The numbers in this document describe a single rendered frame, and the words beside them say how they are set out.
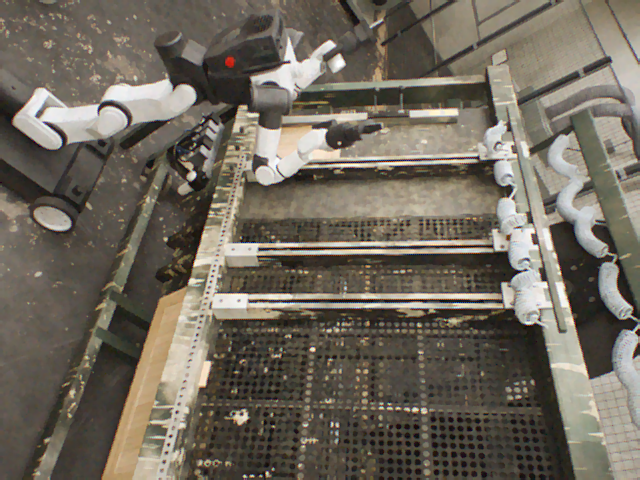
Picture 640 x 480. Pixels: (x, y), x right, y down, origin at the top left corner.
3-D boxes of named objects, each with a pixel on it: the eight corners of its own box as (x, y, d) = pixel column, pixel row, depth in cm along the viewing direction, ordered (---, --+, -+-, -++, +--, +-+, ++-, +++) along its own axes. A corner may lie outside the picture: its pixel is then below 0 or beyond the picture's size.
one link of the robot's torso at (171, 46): (148, 49, 207) (191, 40, 203) (157, 31, 215) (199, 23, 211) (180, 111, 227) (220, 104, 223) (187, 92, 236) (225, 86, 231)
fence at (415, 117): (261, 124, 275) (259, 117, 272) (456, 115, 262) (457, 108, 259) (259, 130, 271) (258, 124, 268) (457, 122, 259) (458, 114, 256)
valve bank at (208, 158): (182, 119, 276) (216, 96, 264) (203, 138, 284) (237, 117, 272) (156, 188, 244) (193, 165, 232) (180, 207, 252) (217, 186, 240)
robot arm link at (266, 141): (244, 179, 216) (252, 126, 202) (256, 165, 226) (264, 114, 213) (272, 188, 214) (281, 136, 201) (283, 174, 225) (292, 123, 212)
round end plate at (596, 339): (463, 249, 282) (634, 187, 242) (468, 255, 285) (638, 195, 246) (481, 395, 231) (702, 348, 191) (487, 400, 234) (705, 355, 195)
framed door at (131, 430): (163, 301, 267) (160, 298, 266) (246, 263, 240) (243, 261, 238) (100, 497, 209) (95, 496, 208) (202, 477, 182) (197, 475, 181)
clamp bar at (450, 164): (251, 170, 252) (239, 127, 234) (520, 160, 237) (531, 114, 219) (247, 185, 246) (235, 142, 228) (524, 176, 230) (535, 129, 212)
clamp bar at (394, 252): (232, 251, 221) (217, 209, 203) (541, 247, 205) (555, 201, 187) (227, 271, 215) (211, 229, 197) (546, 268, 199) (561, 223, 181)
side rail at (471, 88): (269, 104, 295) (266, 86, 287) (482, 93, 281) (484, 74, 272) (268, 111, 291) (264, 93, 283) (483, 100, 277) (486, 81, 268)
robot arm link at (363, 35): (368, 24, 243) (345, 40, 246) (361, 12, 235) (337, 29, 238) (380, 45, 240) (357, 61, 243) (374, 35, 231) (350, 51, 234)
